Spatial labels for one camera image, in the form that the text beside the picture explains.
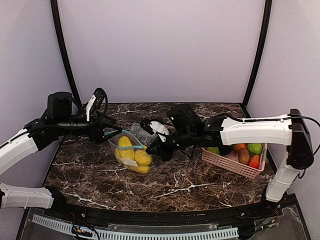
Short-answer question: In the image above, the black front rail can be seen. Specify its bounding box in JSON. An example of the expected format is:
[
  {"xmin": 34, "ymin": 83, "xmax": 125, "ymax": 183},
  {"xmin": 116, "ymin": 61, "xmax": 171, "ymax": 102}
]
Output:
[{"xmin": 44, "ymin": 193, "xmax": 303, "ymax": 228}]

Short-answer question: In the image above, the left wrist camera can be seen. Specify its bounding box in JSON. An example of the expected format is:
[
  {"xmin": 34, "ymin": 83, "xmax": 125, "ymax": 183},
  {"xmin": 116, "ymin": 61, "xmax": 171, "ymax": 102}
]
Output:
[{"xmin": 85, "ymin": 87, "xmax": 108, "ymax": 122}]

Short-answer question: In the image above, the brown toy potato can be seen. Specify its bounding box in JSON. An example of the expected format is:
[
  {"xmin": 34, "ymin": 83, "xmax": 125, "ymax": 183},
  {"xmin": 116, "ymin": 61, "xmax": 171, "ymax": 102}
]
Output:
[{"xmin": 237, "ymin": 148, "xmax": 251, "ymax": 165}]

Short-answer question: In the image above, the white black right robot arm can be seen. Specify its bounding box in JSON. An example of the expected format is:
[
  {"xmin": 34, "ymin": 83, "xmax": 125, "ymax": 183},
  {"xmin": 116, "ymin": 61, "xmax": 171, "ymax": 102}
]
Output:
[{"xmin": 140, "ymin": 103, "xmax": 317, "ymax": 203}]

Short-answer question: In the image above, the large clear zip bag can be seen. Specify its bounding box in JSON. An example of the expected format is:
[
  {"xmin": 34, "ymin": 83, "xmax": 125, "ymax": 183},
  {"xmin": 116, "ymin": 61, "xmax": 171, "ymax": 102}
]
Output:
[{"xmin": 105, "ymin": 130, "xmax": 153, "ymax": 174}]

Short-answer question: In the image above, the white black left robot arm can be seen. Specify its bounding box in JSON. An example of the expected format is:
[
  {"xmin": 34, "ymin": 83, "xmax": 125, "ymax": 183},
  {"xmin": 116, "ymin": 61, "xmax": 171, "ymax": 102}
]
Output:
[{"xmin": 0, "ymin": 87, "xmax": 122, "ymax": 209}]

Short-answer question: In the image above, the green toy vegetable right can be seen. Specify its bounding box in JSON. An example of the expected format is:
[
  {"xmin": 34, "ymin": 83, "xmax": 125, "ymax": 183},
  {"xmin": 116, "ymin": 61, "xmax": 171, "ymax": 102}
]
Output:
[{"xmin": 247, "ymin": 143, "xmax": 263, "ymax": 156}]

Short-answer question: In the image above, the green toy vegetable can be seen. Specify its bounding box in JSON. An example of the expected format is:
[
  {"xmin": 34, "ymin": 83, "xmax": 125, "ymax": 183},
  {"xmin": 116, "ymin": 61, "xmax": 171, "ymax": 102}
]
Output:
[
  {"xmin": 247, "ymin": 143, "xmax": 263, "ymax": 156},
  {"xmin": 206, "ymin": 147, "xmax": 220, "ymax": 155}
]

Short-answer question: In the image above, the black frame post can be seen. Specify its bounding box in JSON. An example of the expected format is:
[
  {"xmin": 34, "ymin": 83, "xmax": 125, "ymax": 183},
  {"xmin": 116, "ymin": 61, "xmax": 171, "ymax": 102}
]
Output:
[
  {"xmin": 50, "ymin": 0, "xmax": 82, "ymax": 104},
  {"xmin": 242, "ymin": 0, "xmax": 273, "ymax": 108}
]

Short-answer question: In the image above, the pink plastic basket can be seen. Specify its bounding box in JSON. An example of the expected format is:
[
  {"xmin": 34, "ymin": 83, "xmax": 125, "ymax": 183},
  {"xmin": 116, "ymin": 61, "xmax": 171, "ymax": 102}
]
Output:
[{"xmin": 201, "ymin": 143, "xmax": 268, "ymax": 179}]

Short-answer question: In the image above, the yellow toy lemon back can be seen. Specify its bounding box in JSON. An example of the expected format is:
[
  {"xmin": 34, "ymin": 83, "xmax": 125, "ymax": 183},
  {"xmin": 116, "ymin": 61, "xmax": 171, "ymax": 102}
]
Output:
[{"xmin": 134, "ymin": 149, "xmax": 153, "ymax": 166}]

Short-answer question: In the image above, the yellow toy lemon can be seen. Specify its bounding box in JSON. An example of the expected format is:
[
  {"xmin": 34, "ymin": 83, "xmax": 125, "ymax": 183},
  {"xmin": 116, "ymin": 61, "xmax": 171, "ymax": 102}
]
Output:
[
  {"xmin": 115, "ymin": 148, "xmax": 135, "ymax": 160},
  {"xmin": 118, "ymin": 135, "xmax": 133, "ymax": 149},
  {"xmin": 134, "ymin": 149, "xmax": 153, "ymax": 166}
]

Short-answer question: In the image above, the orange red toy pepper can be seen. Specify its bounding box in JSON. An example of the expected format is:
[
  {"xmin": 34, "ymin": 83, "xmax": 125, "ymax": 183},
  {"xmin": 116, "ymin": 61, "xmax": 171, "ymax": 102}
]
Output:
[{"xmin": 249, "ymin": 155, "xmax": 260, "ymax": 169}]

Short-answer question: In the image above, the black left frame post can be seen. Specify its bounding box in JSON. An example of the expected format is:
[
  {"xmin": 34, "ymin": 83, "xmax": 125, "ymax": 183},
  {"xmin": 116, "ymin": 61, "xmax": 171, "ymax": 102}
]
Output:
[{"xmin": 50, "ymin": 0, "xmax": 82, "ymax": 104}]

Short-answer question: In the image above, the green toy vegetable left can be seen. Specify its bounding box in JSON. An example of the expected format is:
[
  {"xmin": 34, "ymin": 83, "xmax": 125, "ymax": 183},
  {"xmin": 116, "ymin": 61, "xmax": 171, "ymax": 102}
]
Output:
[{"xmin": 206, "ymin": 147, "xmax": 220, "ymax": 155}]

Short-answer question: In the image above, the small clear zip bag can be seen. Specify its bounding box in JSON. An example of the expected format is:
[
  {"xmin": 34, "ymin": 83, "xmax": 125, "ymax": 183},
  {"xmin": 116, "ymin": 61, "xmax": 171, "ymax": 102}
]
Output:
[{"xmin": 130, "ymin": 122, "xmax": 157, "ymax": 146}]

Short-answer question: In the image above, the purple toy eggplant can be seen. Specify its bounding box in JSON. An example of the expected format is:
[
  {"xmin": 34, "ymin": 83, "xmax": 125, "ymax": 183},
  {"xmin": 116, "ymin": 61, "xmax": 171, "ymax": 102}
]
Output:
[{"xmin": 219, "ymin": 145, "xmax": 233, "ymax": 156}]

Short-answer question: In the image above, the white slotted cable duct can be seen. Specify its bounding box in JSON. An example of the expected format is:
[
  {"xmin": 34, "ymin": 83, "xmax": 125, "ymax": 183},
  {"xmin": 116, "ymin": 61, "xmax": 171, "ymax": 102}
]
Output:
[{"xmin": 31, "ymin": 214, "xmax": 239, "ymax": 240}]

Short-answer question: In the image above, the yellow toy lemon front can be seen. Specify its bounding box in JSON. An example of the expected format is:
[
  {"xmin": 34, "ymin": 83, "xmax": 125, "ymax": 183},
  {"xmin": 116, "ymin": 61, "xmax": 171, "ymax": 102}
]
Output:
[{"xmin": 115, "ymin": 148, "xmax": 135, "ymax": 160}]

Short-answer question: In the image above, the orange toy carrot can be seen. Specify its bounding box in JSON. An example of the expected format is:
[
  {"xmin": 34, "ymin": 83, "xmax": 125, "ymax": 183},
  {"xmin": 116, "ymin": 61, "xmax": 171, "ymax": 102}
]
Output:
[{"xmin": 232, "ymin": 143, "xmax": 247, "ymax": 152}]

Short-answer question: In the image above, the black right frame post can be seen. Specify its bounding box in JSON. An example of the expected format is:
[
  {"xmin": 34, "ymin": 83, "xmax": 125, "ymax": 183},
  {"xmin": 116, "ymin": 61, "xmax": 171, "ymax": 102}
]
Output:
[{"xmin": 242, "ymin": 0, "xmax": 273, "ymax": 108}]

